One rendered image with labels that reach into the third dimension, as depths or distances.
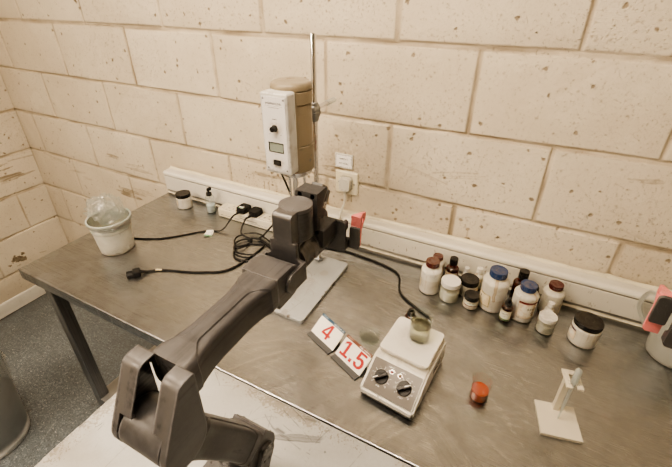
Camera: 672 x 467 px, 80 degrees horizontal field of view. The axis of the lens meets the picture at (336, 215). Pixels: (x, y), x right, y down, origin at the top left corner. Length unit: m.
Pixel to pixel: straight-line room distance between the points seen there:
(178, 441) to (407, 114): 0.99
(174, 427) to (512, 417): 0.73
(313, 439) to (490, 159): 0.84
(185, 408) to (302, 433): 0.47
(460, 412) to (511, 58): 0.85
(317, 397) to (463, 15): 0.99
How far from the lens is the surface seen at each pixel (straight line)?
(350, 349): 1.05
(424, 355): 0.97
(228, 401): 1.02
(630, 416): 1.16
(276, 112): 0.96
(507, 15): 1.14
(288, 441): 0.94
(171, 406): 0.51
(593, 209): 1.26
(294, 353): 1.08
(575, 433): 1.06
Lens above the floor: 1.71
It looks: 30 degrees down
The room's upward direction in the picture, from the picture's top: straight up
